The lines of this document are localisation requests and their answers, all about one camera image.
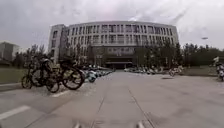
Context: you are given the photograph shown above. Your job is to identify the row of parked scooters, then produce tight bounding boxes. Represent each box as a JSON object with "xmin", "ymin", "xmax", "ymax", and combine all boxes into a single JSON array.
[
  {"xmin": 81, "ymin": 64, "xmax": 114, "ymax": 84},
  {"xmin": 123, "ymin": 64, "xmax": 185, "ymax": 78}
]

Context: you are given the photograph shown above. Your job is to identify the large curved grey building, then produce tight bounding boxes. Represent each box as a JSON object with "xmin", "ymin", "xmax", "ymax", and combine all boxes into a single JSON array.
[{"xmin": 47, "ymin": 20, "xmax": 180, "ymax": 70}]

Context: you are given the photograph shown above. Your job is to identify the grey paved plaza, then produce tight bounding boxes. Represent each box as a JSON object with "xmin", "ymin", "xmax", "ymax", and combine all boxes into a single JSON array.
[{"xmin": 0, "ymin": 70, "xmax": 224, "ymax": 128}]

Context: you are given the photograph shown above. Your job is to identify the row of parked bicycles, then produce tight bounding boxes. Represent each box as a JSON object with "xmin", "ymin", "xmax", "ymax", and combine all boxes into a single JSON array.
[{"xmin": 20, "ymin": 54, "xmax": 86, "ymax": 94}]

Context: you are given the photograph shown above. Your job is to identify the row of trees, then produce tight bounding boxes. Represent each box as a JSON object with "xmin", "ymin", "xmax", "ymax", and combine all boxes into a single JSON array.
[
  {"xmin": 13, "ymin": 43, "xmax": 98, "ymax": 69},
  {"xmin": 134, "ymin": 41, "xmax": 224, "ymax": 68}
]

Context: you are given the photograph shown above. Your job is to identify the grass area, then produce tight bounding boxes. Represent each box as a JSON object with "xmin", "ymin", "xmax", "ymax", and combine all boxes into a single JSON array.
[
  {"xmin": 182, "ymin": 65, "xmax": 219, "ymax": 77},
  {"xmin": 0, "ymin": 67, "xmax": 32, "ymax": 85}
]

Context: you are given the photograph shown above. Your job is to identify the scooter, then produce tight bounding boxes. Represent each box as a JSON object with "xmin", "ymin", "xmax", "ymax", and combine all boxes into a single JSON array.
[{"xmin": 212, "ymin": 56, "xmax": 224, "ymax": 82}]

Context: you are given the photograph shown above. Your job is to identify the white painted line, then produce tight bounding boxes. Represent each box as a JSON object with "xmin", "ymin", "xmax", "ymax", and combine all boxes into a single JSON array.
[{"xmin": 0, "ymin": 87, "xmax": 77, "ymax": 121}]

